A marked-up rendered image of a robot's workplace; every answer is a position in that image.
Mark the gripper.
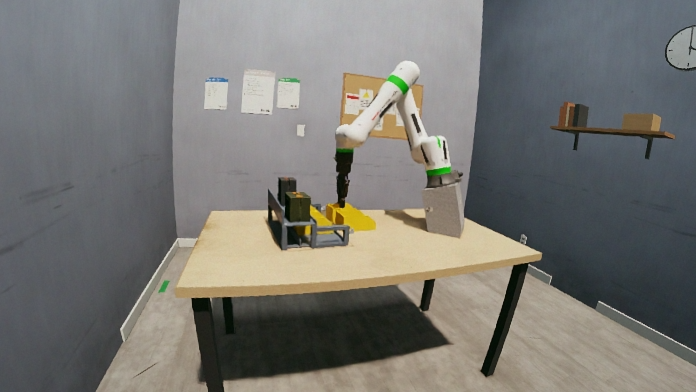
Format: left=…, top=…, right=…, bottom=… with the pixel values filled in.
left=336, top=162, right=351, bottom=208

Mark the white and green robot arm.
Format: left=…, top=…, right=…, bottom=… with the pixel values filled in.
left=333, top=61, right=463, bottom=188

